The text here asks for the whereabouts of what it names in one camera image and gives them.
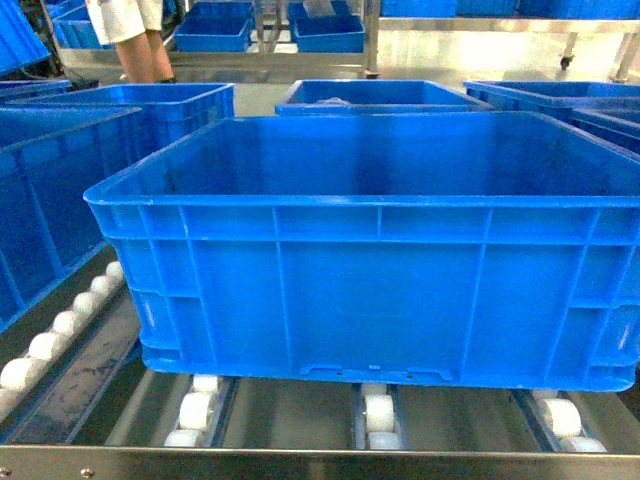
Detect blue plastic crate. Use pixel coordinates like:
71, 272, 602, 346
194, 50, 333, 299
85, 112, 639, 392

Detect blue crate on shelf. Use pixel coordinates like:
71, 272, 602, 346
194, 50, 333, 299
9, 83, 235, 156

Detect steel roller shelf rack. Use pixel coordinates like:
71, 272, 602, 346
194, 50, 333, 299
1, 249, 639, 479

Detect blue crate behind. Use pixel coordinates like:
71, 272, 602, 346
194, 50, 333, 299
275, 79, 493, 116

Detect steel cart with crates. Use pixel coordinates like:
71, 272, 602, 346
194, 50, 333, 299
53, 1, 379, 84

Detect blue crate far left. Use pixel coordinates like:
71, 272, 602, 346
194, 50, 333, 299
1, 105, 143, 329

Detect person in white shorts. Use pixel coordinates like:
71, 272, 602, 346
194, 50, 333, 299
85, 0, 177, 84

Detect blue crate back right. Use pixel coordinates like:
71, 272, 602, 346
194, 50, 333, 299
464, 80, 639, 154

